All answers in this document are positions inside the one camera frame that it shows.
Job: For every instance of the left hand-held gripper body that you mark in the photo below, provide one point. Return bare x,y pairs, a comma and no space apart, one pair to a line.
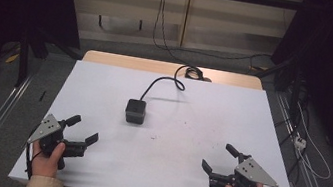
47,128

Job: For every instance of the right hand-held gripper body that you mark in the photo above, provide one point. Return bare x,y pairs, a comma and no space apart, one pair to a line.
248,174

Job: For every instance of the person's left hand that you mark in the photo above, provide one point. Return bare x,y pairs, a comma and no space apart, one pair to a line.
47,162

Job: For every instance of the small black floor item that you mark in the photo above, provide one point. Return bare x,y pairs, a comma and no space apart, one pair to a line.
42,96

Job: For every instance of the white table board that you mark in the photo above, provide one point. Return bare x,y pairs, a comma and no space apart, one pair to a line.
164,160

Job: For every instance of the black cube device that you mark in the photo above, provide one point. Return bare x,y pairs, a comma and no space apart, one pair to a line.
135,111

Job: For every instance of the black metal stand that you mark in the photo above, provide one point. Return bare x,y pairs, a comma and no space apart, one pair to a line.
23,60

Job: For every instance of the yellow floor tape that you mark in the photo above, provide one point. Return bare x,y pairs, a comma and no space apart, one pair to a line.
12,58

